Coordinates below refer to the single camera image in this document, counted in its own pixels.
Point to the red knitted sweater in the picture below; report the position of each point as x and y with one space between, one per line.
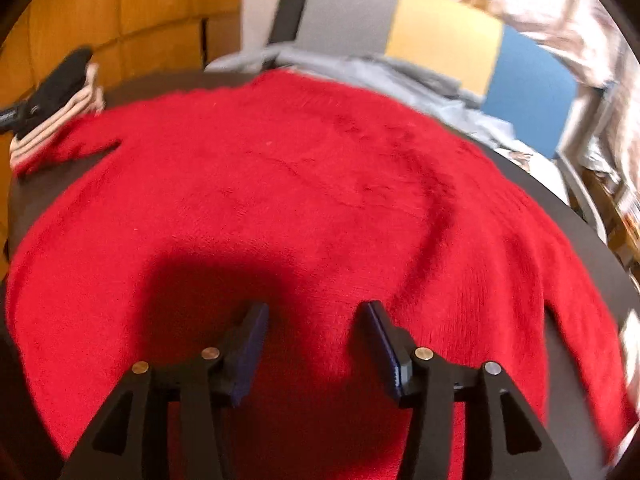
300 185

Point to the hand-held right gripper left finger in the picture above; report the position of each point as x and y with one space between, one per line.
247 355

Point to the beige patterned curtain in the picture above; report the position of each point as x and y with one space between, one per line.
615 110

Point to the grey yellow blue office chair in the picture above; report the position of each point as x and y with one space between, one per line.
350 15

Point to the white pink fabric pile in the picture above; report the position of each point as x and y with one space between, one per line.
630 350

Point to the wooden wardrobe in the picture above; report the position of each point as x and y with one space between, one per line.
125 5

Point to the cluttered wooden shelf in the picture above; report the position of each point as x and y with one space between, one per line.
617 220

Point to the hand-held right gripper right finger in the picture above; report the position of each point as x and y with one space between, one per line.
385 355

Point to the light blue hoodie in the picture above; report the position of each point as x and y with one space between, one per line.
400 80

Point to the black folded garment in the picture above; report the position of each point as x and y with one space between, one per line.
60 85

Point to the pink white folded garment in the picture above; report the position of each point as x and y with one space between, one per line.
35 145

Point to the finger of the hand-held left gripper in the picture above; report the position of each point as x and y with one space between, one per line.
31 111

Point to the white printed seat cushion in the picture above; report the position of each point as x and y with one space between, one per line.
530 160

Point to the dark grey rolled mat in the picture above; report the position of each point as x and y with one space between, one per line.
292 5

